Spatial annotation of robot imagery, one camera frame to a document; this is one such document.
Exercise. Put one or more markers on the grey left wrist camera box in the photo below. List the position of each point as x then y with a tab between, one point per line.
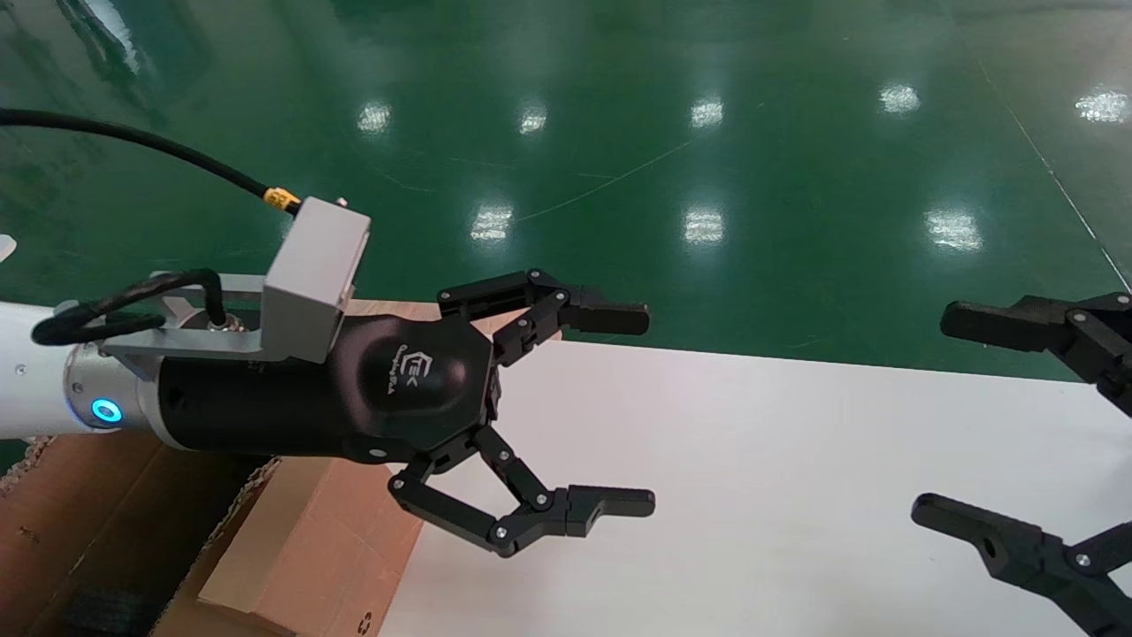
314	274

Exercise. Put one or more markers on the silver camera mount bracket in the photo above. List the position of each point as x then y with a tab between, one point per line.
186	334

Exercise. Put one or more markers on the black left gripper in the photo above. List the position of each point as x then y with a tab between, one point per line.
398	389

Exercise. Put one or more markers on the small white object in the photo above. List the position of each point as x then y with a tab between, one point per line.
5	249

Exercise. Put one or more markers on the large open cardboard box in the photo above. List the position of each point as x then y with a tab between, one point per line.
53	531

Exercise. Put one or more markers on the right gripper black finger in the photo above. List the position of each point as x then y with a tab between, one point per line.
1017	323
1017	544

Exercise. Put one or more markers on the small cardboard box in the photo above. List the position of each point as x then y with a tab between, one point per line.
309	548

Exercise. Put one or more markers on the plywood board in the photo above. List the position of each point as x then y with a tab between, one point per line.
398	310

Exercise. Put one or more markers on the dark foam pad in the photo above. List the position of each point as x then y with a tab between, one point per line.
115	612

